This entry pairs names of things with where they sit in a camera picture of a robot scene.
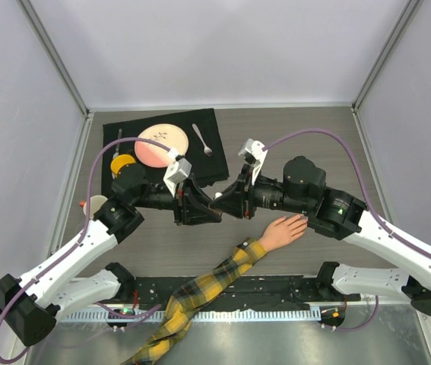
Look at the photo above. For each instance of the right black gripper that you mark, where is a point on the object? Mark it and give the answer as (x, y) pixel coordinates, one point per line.
(238, 200)

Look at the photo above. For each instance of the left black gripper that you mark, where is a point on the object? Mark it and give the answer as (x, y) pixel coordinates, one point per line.
(188, 205)

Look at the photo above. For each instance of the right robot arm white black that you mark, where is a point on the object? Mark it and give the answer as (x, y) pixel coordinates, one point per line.
(337, 214)

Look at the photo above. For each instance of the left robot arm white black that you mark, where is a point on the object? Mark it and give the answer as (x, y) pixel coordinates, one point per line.
(32, 304)

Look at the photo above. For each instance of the black cloth placemat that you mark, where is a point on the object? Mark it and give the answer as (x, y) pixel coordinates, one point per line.
(207, 170)

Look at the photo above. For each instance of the silver fork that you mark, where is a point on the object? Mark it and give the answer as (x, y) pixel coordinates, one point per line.
(207, 150)

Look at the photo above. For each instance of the yellow cup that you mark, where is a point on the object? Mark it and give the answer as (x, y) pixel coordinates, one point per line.
(120, 161)

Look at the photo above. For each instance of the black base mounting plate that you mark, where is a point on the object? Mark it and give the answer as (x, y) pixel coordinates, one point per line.
(259, 293)

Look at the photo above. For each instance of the white cup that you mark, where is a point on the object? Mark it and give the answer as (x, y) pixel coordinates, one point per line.
(94, 205)

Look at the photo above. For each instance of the yellow plaid sleeve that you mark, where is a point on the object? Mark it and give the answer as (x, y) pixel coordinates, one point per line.
(192, 297)

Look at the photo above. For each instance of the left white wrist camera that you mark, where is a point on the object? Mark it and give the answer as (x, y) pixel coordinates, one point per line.
(177, 171)

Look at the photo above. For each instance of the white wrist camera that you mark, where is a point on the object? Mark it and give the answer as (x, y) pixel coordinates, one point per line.
(177, 171)
(253, 152)

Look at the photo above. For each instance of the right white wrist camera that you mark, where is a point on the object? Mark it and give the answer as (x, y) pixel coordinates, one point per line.
(253, 152)

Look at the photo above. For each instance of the white slotted cable duct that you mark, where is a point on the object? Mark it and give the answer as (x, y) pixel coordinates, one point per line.
(97, 314)

